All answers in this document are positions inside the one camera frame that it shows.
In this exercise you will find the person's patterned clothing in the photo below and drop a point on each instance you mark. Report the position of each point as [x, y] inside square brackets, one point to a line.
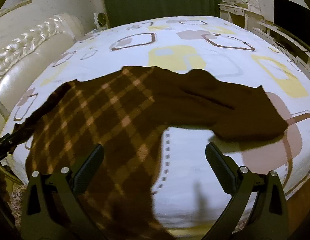
[18, 197]

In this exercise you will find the white television stand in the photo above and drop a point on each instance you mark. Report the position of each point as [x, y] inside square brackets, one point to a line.
[277, 33]

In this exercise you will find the cream tufted headboard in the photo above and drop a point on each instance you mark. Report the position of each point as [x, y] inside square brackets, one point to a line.
[32, 55]

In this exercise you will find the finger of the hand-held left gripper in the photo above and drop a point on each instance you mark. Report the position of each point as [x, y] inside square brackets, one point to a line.
[7, 140]

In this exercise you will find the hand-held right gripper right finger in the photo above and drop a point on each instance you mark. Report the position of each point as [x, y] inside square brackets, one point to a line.
[220, 170]

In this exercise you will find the brown plaid sweater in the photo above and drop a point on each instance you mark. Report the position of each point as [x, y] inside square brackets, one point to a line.
[120, 110]

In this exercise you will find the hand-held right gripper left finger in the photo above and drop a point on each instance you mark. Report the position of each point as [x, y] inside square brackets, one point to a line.
[88, 170]

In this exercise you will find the white dressing table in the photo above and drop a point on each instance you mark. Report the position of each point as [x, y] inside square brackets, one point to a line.
[235, 12]

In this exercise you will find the small round white fan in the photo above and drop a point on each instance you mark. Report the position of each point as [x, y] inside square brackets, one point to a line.
[102, 18]

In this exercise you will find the black television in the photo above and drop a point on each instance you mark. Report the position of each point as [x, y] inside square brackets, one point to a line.
[292, 15]

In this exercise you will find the bed with patterned sheet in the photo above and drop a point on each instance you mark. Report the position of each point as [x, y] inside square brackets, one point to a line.
[195, 55]

